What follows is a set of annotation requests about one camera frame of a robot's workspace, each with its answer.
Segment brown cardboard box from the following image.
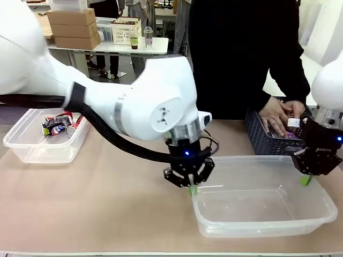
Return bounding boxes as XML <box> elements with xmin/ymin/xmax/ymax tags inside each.
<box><xmin>54</xmin><ymin>32</ymin><xmax>101</xmax><ymax>50</ymax></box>
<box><xmin>46</xmin><ymin>8</ymin><xmax>97</xmax><ymax>27</ymax></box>
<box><xmin>50</xmin><ymin>21</ymin><xmax>98</xmax><ymax>39</ymax></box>

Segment person in black top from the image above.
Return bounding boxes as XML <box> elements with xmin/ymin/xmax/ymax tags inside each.
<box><xmin>187</xmin><ymin>0</ymin><xmax>312</xmax><ymax>121</ymax></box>

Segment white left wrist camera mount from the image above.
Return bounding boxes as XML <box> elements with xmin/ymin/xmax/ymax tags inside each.
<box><xmin>198</xmin><ymin>111</ymin><xmax>213</xmax><ymax>127</ymax></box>

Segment person's left forearm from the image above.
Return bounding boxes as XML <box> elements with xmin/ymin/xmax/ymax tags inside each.
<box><xmin>281</xmin><ymin>40</ymin><xmax>312</xmax><ymax>105</ymax></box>

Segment black left arm cable sleeve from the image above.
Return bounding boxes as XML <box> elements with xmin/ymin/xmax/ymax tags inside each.
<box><xmin>0</xmin><ymin>81</ymin><xmax>176</xmax><ymax>164</ymax></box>

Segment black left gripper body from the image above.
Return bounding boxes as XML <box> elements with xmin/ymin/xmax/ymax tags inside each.
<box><xmin>165</xmin><ymin>132</ymin><xmax>212</xmax><ymax>172</ymax></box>

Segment person's right hand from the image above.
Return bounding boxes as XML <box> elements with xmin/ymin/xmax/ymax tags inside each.
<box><xmin>259</xmin><ymin>96</ymin><xmax>289</xmax><ymax>138</ymax></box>

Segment black plastic mesh basket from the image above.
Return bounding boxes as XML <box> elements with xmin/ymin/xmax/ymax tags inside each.
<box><xmin>245</xmin><ymin>96</ymin><xmax>314</xmax><ymax>156</ymax></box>

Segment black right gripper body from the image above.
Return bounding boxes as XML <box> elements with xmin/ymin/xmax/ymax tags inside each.
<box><xmin>302</xmin><ymin>117</ymin><xmax>343</xmax><ymax>162</ymax></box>

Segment bystander in grey clothes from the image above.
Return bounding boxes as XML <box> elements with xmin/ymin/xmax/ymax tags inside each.
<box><xmin>125</xmin><ymin>0</ymin><xmax>156</xmax><ymax>77</ymax></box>

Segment clear storage box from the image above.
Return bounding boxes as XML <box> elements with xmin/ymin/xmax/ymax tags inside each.
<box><xmin>95</xmin><ymin>17</ymin><xmax>116</xmax><ymax>43</ymax></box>

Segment white folding table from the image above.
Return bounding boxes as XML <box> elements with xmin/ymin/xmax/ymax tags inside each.
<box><xmin>47</xmin><ymin>36</ymin><xmax>170</xmax><ymax>80</ymax></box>

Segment thin black camera cable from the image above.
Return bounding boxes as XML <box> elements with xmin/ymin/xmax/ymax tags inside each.
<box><xmin>199</xmin><ymin>135</ymin><xmax>221</xmax><ymax>157</ymax></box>

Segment bystander in grey trousers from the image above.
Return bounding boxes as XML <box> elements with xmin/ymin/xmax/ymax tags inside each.
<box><xmin>172</xmin><ymin>0</ymin><xmax>192</xmax><ymax>58</ymax></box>

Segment snack packets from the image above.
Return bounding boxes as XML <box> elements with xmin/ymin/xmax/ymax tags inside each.
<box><xmin>40</xmin><ymin>112</ymin><xmax>73</xmax><ymax>137</ymax></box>

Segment clear plastic bin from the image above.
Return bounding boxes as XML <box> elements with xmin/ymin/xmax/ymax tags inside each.
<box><xmin>3</xmin><ymin>108</ymin><xmax>91</xmax><ymax>165</ymax></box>
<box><xmin>191</xmin><ymin>155</ymin><xmax>339</xmax><ymax>239</ymax></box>

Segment person's left hand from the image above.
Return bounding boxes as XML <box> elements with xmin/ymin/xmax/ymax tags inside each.
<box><xmin>284</xmin><ymin>99</ymin><xmax>307</xmax><ymax>134</ymax></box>

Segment crushed red can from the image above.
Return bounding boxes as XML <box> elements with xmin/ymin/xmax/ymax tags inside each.
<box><xmin>65</xmin><ymin>115</ymin><xmax>84</xmax><ymax>137</ymax></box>

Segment clear dome lid cup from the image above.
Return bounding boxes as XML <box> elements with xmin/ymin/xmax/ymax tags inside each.
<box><xmin>143</xmin><ymin>26</ymin><xmax>154</xmax><ymax>50</ymax></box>

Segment purple packet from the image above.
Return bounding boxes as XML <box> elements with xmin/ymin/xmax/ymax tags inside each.
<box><xmin>272</xmin><ymin>130</ymin><xmax>302</xmax><ymax>141</ymax></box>

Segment white plastic basket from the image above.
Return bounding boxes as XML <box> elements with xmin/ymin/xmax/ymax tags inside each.
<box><xmin>110</xmin><ymin>17</ymin><xmax>142</xmax><ymax>46</ymax></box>

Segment stack of clear containers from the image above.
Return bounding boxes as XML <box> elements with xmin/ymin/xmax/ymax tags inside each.
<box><xmin>49</xmin><ymin>0</ymin><xmax>88</xmax><ymax>12</ymax></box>

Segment bystander in black trousers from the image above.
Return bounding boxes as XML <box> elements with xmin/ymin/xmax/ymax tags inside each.
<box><xmin>86</xmin><ymin>0</ymin><xmax>124</xmax><ymax>79</ymax></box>

